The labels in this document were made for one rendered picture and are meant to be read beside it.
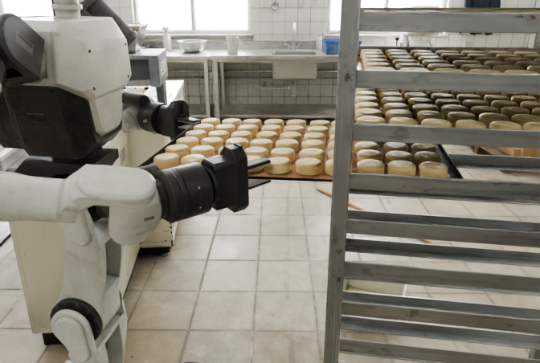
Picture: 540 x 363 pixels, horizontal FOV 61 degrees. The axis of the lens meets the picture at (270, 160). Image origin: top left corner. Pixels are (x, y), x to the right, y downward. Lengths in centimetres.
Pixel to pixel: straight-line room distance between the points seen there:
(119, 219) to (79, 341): 69
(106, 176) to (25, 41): 35
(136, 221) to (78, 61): 42
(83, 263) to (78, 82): 48
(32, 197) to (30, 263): 140
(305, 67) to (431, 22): 431
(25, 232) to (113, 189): 138
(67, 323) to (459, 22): 114
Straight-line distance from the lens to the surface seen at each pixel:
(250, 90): 572
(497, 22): 79
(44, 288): 217
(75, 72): 102
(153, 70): 242
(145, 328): 233
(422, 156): 92
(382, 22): 76
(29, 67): 94
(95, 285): 130
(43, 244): 206
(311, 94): 574
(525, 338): 160
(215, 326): 228
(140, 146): 253
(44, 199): 72
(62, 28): 102
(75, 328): 135
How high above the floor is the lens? 144
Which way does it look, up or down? 20 degrees down
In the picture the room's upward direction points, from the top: straight up
